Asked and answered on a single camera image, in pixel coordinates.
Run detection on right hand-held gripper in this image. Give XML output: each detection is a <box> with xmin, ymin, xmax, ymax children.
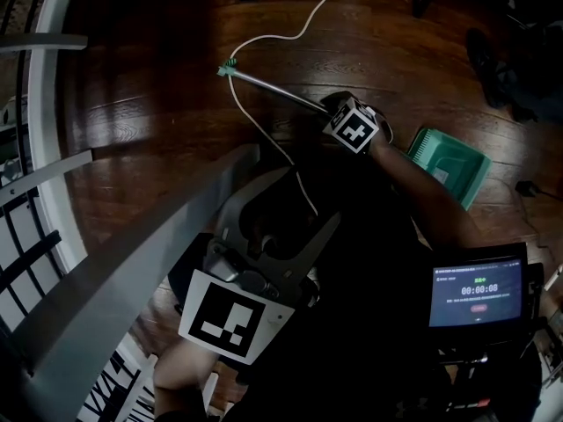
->
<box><xmin>319</xmin><ymin>91</ymin><xmax>382</xmax><ymax>154</ymax></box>

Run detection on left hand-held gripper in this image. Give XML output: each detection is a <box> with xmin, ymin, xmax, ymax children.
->
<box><xmin>178</xmin><ymin>167</ymin><xmax>342</xmax><ymax>366</ymax></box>

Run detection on green long-handled dustpan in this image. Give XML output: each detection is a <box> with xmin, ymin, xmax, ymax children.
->
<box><xmin>216</xmin><ymin>58</ymin><xmax>493</xmax><ymax>212</ymax></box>

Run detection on person's right forearm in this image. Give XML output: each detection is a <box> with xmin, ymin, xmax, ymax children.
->
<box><xmin>371</xmin><ymin>141</ymin><xmax>481</xmax><ymax>251</ymax></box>

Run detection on person's left forearm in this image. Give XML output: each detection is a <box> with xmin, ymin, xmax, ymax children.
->
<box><xmin>153</xmin><ymin>338</ymin><xmax>222</xmax><ymax>391</ymax></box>

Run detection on person's black trousers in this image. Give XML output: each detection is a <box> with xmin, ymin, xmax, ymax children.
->
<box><xmin>169</xmin><ymin>164</ymin><xmax>435</xmax><ymax>324</ymax></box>

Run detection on person's navy shirt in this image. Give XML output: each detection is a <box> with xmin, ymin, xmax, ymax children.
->
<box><xmin>151</xmin><ymin>235</ymin><xmax>543</xmax><ymax>422</ymax></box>

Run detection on black phone with lit screen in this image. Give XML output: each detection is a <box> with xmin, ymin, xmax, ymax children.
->
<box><xmin>426</xmin><ymin>244</ymin><xmax>536</xmax><ymax>343</ymax></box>

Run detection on black metal railing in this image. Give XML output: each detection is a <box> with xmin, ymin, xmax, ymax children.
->
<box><xmin>0</xmin><ymin>0</ymin><xmax>155</xmax><ymax>422</ymax></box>

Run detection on white power strip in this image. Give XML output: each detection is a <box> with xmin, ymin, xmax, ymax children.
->
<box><xmin>544</xmin><ymin>264</ymin><xmax>563</xmax><ymax>292</ymax></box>

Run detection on black chest rig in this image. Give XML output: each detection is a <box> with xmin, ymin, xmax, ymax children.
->
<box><xmin>435</xmin><ymin>323</ymin><xmax>563</xmax><ymax>422</ymax></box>

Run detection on white floor cable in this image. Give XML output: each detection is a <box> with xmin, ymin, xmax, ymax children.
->
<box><xmin>229</xmin><ymin>0</ymin><xmax>332</xmax><ymax>217</ymax></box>

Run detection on black floor cable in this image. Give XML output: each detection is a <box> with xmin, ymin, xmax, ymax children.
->
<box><xmin>515</xmin><ymin>179</ymin><xmax>563</xmax><ymax>250</ymax></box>

